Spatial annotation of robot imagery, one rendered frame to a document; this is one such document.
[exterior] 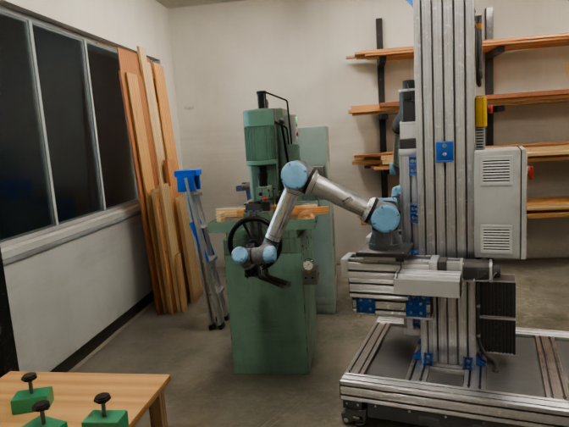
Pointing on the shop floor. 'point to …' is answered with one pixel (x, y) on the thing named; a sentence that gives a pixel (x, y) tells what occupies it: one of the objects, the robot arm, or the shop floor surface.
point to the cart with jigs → (81, 399)
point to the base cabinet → (272, 318)
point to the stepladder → (191, 177)
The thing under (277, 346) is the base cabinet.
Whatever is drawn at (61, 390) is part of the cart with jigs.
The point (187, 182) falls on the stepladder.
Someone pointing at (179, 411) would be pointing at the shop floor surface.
